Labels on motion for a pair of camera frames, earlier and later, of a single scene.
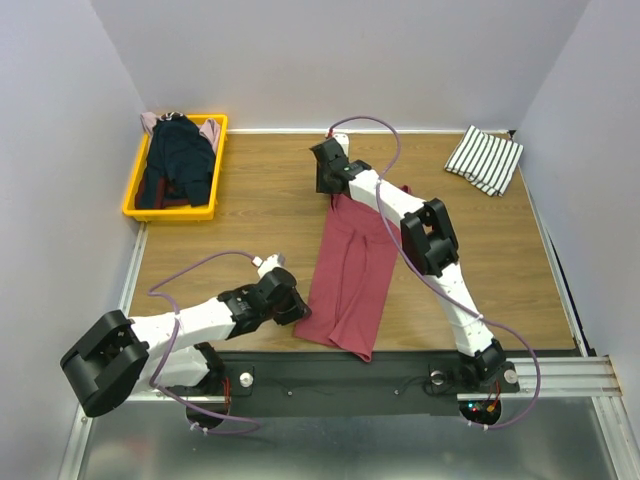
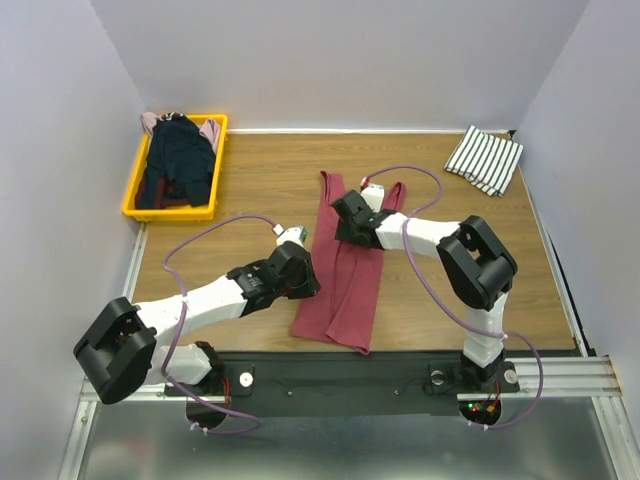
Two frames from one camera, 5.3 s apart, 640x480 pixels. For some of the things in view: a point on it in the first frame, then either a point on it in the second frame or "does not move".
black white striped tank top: x=487 y=161 does not move
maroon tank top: x=350 y=276 does not move
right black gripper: x=324 y=176 → x=345 y=228
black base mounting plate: x=271 y=384 does not move
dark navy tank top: x=179 y=164 does not move
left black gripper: x=298 y=309 → x=310 y=285
